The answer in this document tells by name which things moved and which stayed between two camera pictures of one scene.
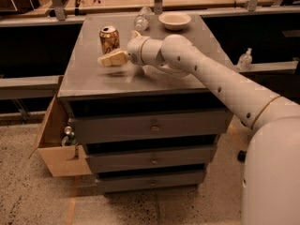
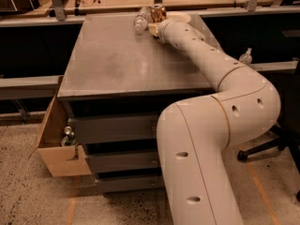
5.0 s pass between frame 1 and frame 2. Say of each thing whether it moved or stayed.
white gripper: moved
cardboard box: stayed
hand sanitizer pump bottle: stayed
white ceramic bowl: stayed
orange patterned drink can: moved
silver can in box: stayed
